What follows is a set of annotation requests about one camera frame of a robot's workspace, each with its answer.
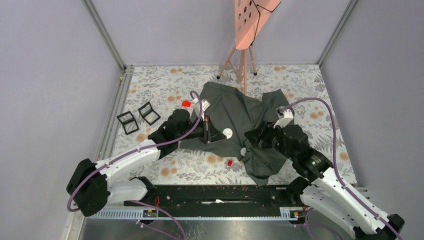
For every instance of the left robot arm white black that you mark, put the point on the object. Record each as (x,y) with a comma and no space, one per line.
(94,185)

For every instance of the black frame display box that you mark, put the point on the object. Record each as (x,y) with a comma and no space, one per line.
(128,122)
(148,114)

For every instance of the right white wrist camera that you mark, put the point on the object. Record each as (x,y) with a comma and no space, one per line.
(285,116)

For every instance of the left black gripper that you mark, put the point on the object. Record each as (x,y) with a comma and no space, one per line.
(211,134)

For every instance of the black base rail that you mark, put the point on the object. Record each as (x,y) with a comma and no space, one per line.
(225,201)

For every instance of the pink music stand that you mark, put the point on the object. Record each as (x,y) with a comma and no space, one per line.
(250,16)

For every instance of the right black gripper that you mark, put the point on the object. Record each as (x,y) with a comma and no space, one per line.
(262,132)

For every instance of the dark grey t-shirt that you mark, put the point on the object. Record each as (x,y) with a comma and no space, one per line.
(230,108)

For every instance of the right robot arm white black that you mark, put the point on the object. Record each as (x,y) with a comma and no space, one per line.
(319,187)

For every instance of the round brooch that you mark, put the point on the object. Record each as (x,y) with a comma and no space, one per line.
(243,152)
(228,133)

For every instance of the red house-shaped toy block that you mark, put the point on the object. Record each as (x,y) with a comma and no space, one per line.
(186,104)

